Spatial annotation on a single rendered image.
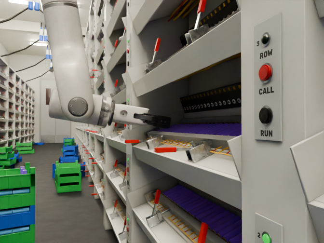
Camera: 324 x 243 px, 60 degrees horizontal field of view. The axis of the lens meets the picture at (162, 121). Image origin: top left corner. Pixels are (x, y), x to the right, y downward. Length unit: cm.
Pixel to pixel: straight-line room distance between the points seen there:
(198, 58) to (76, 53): 37
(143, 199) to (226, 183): 59
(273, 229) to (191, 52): 31
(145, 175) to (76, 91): 39
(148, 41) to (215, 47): 56
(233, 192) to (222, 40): 20
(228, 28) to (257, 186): 20
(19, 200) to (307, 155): 121
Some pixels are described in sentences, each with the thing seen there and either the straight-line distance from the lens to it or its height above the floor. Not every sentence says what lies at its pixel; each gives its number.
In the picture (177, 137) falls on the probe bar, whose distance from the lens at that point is 65.
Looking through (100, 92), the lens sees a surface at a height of 85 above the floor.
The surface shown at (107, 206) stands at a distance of 166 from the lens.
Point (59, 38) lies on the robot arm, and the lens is 78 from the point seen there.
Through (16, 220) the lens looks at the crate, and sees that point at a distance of 137.
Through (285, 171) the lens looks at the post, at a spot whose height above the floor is 54.
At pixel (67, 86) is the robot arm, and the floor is 67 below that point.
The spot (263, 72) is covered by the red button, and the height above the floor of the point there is 63.
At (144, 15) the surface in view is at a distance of 85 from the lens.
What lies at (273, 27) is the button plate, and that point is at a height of 67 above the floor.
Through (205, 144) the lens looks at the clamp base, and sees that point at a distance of 49.
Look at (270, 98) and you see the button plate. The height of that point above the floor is 61.
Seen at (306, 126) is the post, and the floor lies 58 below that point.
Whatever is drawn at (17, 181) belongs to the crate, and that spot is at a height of 35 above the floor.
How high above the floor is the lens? 58
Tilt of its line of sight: 1 degrees up
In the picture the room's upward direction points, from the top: straight up
